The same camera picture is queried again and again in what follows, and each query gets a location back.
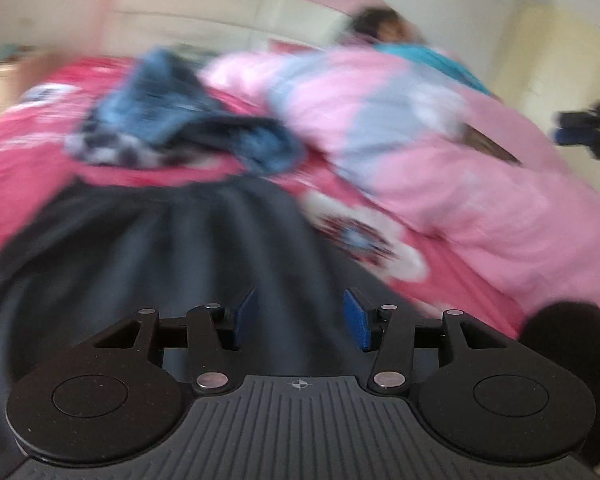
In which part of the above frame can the cream wardrobe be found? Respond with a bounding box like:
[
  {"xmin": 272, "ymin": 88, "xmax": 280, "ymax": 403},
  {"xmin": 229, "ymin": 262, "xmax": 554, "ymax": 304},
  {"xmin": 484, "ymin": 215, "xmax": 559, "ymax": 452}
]
[{"xmin": 500, "ymin": 0, "xmax": 600, "ymax": 196}]

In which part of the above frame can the pink and grey quilt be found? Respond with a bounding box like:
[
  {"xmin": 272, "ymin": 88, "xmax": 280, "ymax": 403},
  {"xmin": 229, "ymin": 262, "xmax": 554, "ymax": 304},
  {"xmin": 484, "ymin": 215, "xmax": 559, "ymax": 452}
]
[{"xmin": 200, "ymin": 47, "xmax": 600, "ymax": 326}]

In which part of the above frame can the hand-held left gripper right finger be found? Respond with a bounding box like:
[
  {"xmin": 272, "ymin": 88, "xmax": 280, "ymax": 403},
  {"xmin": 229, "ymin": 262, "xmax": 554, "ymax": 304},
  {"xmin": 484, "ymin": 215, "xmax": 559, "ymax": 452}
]
[{"xmin": 342, "ymin": 287, "xmax": 521, "ymax": 395}]

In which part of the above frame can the person's dark clothing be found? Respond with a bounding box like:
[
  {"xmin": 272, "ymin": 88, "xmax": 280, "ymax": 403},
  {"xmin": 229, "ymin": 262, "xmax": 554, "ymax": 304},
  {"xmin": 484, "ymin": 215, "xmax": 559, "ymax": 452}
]
[{"xmin": 519, "ymin": 301, "xmax": 600, "ymax": 468}]

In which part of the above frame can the dark navy shirt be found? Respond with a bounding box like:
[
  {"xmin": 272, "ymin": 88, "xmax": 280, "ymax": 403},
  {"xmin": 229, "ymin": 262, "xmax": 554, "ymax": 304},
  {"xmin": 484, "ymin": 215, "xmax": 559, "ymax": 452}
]
[{"xmin": 0, "ymin": 177, "xmax": 416, "ymax": 461}]

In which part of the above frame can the plaid garment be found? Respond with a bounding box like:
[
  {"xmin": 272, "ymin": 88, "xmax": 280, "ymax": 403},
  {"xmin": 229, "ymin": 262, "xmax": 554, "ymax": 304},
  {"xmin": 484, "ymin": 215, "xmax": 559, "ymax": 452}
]
[{"xmin": 64, "ymin": 130, "xmax": 173, "ymax": 170}]

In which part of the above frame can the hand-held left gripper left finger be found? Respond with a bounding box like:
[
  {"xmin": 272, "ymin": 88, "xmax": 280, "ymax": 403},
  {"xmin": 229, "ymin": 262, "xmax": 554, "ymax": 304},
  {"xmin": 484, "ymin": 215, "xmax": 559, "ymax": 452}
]
[{"xmin": 92, "ymin": 287, "xmax": 257, "ymax": 395}]

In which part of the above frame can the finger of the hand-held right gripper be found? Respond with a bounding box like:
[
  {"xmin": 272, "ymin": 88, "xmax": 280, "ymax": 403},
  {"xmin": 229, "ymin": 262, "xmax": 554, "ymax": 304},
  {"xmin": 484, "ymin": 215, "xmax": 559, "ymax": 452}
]
[
  {"xmin": 554, "ymin": 127, "xmax": 598, "ymax": 147},
  {"xmin": 559, "ymin": 109, "xmax": 600, "ymax": 128}
]

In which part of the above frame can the white and pink headboard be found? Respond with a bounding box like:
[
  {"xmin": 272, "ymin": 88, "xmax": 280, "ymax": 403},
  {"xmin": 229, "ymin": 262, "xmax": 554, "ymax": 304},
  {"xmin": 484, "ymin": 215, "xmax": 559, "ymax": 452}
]
[{"xmin": 100, "ymin": 0, "xmax": 381, "ymax": 56}]

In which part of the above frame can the red floral blanket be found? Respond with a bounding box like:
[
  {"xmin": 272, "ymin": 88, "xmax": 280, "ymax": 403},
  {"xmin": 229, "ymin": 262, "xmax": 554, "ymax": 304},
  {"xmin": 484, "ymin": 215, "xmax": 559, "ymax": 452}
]
[{"xmin": 0, "ymin": 55, "xmax": 531, "ymax": 341}]

